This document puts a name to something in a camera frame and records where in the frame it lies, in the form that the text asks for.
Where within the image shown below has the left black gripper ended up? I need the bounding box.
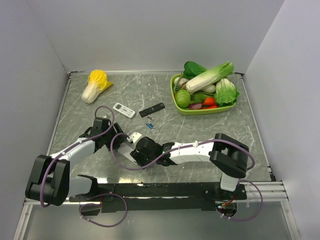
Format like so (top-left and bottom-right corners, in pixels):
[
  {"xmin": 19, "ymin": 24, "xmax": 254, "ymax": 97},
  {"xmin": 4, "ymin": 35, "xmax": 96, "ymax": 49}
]
[{"xmin": 102, "ymin": 122, "xmax": 129, "ymax": 151}]

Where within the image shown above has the white grey-faced remote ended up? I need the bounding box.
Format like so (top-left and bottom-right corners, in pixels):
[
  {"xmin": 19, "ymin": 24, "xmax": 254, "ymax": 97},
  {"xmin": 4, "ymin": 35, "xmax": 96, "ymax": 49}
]
[{"xmin": 117, "ymin": 143, "xmax": 138, "ymax": 166}]

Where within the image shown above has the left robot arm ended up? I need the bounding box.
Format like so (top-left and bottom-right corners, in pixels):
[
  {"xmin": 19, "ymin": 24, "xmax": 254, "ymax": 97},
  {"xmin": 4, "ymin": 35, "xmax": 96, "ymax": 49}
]
[{"xmin": 25, "ymin": 117, "xmax": 127, "ymax": 208}]

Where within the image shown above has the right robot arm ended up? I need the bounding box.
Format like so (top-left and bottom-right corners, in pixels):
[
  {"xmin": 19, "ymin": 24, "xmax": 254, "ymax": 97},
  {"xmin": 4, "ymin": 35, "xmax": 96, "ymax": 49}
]
[{"xmin": 129, "ymin": 132, "xmax": 249, "ymax": 199}]

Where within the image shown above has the white air conditioner remote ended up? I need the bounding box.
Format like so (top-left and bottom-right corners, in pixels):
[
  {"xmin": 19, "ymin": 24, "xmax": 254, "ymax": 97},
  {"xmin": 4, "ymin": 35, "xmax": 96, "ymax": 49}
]
[{"xmin": 112, "ymin": 102, "xmax": 136, "ymax": 119}]

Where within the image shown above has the black slim remote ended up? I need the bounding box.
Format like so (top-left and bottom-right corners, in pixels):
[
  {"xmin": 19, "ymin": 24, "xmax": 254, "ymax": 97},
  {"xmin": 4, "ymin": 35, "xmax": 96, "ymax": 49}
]
[{"xmin": 139, "ymin": 102, "xmax": 165, "ymax": 118}]

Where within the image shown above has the green plastic basket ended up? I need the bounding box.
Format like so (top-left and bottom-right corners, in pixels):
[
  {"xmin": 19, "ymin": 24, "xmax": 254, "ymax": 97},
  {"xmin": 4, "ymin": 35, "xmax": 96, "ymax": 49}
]
[{"xmin": 170, "ymin": 73, "xmax": 237, "ymax": 116}]

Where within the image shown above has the yellow napa cabbage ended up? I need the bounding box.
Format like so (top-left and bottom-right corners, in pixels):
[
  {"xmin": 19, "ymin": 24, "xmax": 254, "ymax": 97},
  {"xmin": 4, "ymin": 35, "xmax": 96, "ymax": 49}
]
[{"xmin": 81, "ymin": 69, "xmax": 113, "ymax": 104}]

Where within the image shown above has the round green cabbage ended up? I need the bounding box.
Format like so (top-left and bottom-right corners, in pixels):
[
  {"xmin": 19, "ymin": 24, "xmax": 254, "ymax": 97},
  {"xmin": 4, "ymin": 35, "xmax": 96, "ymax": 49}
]
[{"xmin": 175, "ymin": 89, "xmax": 191, "ymax": 108}]

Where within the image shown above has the purple onion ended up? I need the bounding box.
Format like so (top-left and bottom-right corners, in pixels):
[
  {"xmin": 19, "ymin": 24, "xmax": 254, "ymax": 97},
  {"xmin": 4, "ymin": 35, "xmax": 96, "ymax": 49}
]
[{"xmin": 188, "ymin": 103, "xmax": 203, "ymax": 110}]

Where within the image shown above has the brown mushroom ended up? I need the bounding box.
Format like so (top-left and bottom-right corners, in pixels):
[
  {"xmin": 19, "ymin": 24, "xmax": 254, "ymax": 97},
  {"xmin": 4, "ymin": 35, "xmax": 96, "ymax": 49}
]
[{"xmin": 180, "ymin": 81, "xmax": 188, "ymax": 90}]

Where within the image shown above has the white garlic bulb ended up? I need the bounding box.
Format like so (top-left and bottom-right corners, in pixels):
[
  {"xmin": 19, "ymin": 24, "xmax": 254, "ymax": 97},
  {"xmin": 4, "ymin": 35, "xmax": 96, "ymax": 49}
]
[{"xmin": 173, "ymin": 77, "xmax": 189, "ymax": 87}]

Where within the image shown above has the orange carrot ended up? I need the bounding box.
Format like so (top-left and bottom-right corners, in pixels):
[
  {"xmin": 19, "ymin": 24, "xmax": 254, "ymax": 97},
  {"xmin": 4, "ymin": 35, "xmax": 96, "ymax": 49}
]
[{"xmin": 202, "ymin": 97, "xmax": 216, "ymax": 106}]

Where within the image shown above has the white radish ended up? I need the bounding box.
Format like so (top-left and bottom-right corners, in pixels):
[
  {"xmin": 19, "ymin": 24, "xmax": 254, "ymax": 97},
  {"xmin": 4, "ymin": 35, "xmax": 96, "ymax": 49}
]
[{"xmin": 201, "ymin": 84, "xmax": 216, "ymax": 94}]

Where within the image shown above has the dark green spinach leaf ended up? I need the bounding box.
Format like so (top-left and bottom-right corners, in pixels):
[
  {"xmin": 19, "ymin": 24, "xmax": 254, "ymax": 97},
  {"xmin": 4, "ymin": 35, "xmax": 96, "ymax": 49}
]
[{"xmin": 183, "ymin": 61, "xmax": 207, "ymax": 80}]

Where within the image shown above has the green bok choy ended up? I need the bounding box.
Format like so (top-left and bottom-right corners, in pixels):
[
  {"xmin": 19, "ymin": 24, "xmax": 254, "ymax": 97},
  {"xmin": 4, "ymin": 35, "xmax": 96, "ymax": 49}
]
[{"xmin": 214, "ymin": 78, "xmax": 240, "ymax": 107}]

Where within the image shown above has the long green napa cabbage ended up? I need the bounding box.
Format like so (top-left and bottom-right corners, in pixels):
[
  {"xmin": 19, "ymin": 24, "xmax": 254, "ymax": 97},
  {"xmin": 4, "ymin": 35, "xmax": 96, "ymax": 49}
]
[{"xmin": 186, "ymin": 61, "xmax": 234, "ymax": 94}]

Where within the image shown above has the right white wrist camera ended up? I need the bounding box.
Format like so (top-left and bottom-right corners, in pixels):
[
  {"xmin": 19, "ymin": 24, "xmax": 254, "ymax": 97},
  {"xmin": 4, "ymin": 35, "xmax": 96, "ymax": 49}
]
[{"xmin": 126, "ymin": 132, "xmax": 143, "ymax": 145}]

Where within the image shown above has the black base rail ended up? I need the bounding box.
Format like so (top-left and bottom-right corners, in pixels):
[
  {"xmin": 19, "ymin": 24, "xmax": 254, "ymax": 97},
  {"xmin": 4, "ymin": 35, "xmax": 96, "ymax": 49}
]
[{"xmin": 69, "ymin": 182, "xmax": 247, "ymax": 213}]

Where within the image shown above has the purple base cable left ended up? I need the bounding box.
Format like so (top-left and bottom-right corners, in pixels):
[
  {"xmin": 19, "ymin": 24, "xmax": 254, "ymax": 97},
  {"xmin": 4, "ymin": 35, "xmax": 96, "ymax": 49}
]
[{"xmin": 79, "ymin": 193, "xmax": 128, "ymax": 228}]

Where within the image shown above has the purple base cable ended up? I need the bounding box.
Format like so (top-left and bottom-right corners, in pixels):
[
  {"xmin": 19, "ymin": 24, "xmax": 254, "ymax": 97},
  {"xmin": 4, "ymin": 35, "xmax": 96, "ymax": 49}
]
[
  {"xmin": 79, "ymin": 193, "xmax": 128, "ymax": 228},
  {"xmin": 216, "ymin": 179, "xmax": 264, "ymax": 222}
]

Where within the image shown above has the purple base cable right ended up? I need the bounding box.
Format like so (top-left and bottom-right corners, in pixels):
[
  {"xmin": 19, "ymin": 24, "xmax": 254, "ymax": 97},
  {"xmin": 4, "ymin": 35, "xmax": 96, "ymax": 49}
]
[{"xmin": 216, "ymin": 179, "xmax": 264, "ymax": 222}]

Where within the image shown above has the aluminium frame rail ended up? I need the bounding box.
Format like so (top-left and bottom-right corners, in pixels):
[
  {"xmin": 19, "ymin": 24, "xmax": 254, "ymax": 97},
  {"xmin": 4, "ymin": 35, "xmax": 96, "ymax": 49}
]
[{"xmin": 23, "ymin": 181, "xmax": 290, "ymax": 206}]

